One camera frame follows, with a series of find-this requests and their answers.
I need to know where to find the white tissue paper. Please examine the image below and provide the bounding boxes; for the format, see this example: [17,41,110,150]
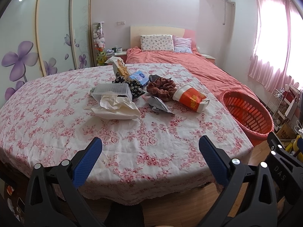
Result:
[84,95,141,120]

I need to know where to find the red white paper cup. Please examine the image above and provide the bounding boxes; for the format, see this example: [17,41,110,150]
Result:
[173,85,210,113]

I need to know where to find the clear plastic food box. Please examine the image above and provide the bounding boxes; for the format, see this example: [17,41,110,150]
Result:
[90,83,133,101]

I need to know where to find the silver wrapper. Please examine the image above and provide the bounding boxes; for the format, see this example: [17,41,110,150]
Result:
[142,95,173,114]

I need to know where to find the black daisy scrunchie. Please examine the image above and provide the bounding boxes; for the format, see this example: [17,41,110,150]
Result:
[112,74,145,100]

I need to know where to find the brown plaid scrunchie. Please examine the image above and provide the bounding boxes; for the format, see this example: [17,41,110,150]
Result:
[146,77,177,101]

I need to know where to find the yellow white snack bag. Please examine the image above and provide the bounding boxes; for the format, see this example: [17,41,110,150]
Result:
[112,58,130,78]

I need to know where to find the blue Vinda tissue pack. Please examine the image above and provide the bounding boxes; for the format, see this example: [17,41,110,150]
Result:
[129,71,149,86]

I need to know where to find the black polka dot cloth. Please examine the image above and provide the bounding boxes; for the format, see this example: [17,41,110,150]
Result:
[148,74,160,82]

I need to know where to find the brown cardboard box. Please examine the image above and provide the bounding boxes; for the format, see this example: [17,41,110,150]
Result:
[276,123,297,140]

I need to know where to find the red plastic laundry basket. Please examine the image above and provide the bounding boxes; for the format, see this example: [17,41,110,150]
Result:
[220,91,274,146]

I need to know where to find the white shelf cart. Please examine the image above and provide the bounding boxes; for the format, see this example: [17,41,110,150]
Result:
[277,84,302,128]

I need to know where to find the pink window curtain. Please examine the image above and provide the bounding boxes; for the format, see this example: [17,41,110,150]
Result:
[248,0,302,92]

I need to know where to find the pink floral tablecloth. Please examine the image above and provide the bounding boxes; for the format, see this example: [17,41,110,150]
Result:
[1,64,253,205]

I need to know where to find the pink left nightstand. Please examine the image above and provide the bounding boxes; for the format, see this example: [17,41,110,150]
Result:
[106,51,127,62]

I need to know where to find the pink striped pillow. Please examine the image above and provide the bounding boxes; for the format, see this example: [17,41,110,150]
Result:
[173,35,192,53]

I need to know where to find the white mug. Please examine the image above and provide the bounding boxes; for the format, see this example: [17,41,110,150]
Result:
[117,47,123,53]

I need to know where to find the bed with salmon duvet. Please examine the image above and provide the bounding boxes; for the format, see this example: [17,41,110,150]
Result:
[125,47,261,105]

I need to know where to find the stuffed toy column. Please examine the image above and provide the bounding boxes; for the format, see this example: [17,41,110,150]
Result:
[92,22,106,66]

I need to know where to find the sliding wardrobe with purple flowers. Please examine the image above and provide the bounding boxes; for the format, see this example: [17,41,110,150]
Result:
[1,0,94,103]

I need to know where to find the floral white pillow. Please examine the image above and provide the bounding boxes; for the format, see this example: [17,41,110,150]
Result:
[140,34,174,52]

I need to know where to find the beige pink headboard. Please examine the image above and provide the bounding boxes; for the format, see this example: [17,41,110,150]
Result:
[130,26,197,48]

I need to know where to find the white wire rack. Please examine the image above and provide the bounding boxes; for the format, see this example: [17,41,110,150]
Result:
[266,89,285,119]

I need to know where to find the wall power socket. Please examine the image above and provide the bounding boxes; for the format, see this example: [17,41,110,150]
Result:
[117,21,125,26]

